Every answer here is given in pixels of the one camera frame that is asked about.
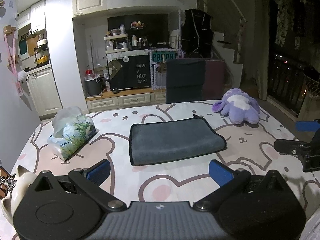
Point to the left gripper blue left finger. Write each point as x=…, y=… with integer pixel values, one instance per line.
x=99, y=172

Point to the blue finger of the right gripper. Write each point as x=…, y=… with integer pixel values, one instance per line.
x=292, y=147
x=307, y=126

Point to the black have a nice day cloth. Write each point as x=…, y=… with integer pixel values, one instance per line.
x=130, y=72

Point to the white countertop shelf rack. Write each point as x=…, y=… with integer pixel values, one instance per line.
x=116, y=43

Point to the teal poster sign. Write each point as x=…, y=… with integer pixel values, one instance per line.
x=158, y=63

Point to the tissue pack with plastic bag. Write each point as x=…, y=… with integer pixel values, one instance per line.
x=71, y=131

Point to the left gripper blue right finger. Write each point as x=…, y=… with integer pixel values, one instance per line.
x=220, y=173

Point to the maroon panel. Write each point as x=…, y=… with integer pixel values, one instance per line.
x=214, y=79

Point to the grey trash bin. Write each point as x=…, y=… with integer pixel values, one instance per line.
x=94, y=86

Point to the white drawer base cabinet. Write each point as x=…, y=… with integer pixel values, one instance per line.
x=125, y=99

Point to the white kitchen cabinet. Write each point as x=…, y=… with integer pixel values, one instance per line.
x=43, y=90

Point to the black hanging garment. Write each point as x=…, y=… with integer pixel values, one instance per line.
x=197, y=35

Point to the purple plush bunny toy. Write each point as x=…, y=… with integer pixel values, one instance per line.
x=238, y=106

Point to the white ceramic cat figurine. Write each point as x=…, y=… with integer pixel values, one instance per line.
x=24, y=178

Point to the dark folded chair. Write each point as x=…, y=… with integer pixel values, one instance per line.
x=184, y=80

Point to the purple and grey towel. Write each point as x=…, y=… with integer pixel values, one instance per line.
x=164, y=142

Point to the bunny pattern table cloth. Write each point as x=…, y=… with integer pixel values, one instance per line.
x=175, y=171

